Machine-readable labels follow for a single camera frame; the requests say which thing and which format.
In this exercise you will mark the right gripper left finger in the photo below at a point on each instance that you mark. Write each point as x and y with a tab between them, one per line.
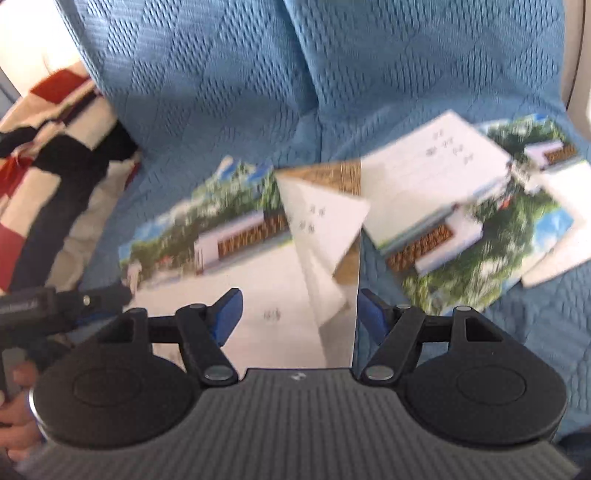
203	331

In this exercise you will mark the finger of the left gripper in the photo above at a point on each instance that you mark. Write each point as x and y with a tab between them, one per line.
101	303

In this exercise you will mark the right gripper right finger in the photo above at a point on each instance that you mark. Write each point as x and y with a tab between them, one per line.
397	330

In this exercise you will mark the building photo postcard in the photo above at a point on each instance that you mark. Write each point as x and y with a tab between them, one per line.
473	252
444	162

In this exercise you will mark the white text paper sheets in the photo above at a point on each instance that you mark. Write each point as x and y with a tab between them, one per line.
232	232

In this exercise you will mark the tan Chinese painting book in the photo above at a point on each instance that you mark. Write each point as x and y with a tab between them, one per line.
323	204

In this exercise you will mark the person's left hand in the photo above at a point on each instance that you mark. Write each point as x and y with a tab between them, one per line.
20	435

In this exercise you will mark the striped red black blanket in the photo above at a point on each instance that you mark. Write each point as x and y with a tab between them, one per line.
66	160

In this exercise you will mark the left blue floor chair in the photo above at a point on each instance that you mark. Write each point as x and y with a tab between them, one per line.
193	82

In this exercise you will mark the blue floor chair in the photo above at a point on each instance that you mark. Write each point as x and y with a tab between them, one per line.
193	82
380	69

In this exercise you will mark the right blue floor chair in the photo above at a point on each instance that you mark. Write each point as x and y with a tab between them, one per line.
380	69

